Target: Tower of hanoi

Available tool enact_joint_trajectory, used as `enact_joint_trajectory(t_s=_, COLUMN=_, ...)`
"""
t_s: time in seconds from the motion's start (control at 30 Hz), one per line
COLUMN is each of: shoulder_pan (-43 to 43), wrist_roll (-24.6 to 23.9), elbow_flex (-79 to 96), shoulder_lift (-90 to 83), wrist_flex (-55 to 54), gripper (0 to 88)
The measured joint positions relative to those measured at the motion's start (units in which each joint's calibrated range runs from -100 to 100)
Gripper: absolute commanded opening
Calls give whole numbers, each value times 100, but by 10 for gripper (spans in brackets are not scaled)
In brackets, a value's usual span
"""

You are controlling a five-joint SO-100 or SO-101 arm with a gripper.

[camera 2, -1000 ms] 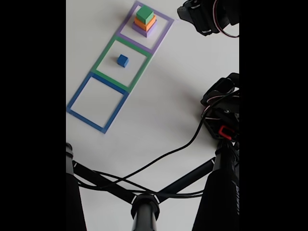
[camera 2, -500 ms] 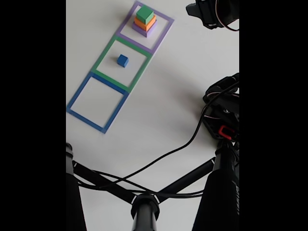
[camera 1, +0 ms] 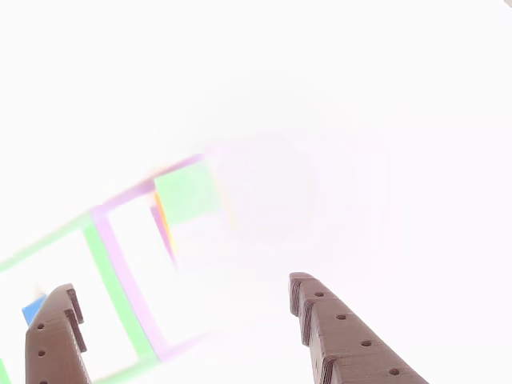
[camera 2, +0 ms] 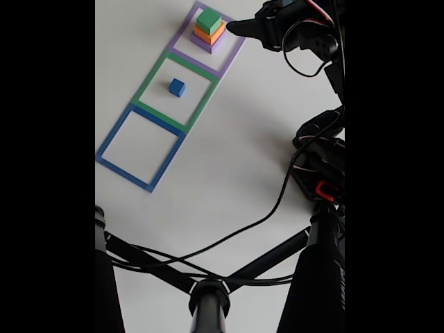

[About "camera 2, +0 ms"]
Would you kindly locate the orange block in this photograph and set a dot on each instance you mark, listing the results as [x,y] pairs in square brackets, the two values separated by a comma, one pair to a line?
[208,36]

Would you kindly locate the green cube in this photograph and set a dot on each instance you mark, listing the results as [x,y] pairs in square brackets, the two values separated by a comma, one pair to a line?
[208,19]

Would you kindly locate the purple block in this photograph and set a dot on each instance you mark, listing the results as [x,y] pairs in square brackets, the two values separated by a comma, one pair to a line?
[208,48]

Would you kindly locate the small blue cube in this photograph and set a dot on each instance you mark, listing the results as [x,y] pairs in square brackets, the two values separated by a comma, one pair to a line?
[177,86]

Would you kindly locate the red table clamp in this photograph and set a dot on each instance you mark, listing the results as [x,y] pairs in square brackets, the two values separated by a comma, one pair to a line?
[319,189]

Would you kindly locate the purple square frame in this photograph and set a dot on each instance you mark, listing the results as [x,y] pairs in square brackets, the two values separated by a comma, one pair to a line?
[178,41]

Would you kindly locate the green square frame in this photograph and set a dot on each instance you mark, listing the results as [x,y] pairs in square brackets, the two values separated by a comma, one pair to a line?
[153,78]

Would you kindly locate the blue square frame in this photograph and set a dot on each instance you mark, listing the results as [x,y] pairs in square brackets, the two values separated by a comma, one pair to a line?
[125,174]

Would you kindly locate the black camera tripod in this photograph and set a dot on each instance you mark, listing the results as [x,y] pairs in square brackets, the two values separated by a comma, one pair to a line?
[208,305]

